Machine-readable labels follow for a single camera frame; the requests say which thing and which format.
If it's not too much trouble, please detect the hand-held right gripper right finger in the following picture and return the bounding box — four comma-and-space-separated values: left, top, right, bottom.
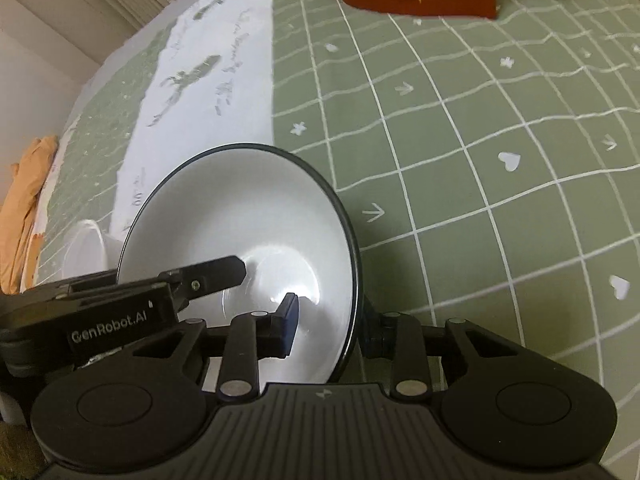
361, 296, 523, 403

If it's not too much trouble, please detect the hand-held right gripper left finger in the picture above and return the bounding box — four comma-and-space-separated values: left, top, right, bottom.
131, 292, 301, 402

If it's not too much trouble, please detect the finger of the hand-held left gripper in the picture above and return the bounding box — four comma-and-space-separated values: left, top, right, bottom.
159, 255, 248, 319

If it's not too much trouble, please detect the white bowl with dark rim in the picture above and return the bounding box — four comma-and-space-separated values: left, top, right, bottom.
116, 144, 365, 387

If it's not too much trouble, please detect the small white bowl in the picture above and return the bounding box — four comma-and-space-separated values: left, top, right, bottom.
64, 218, 122, 282

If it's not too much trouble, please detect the orange cloth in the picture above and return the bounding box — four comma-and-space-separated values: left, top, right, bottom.
0, 135, 62, 295

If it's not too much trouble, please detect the green checked bed sheet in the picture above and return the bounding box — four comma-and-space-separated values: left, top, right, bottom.
30, 0, 640, 480

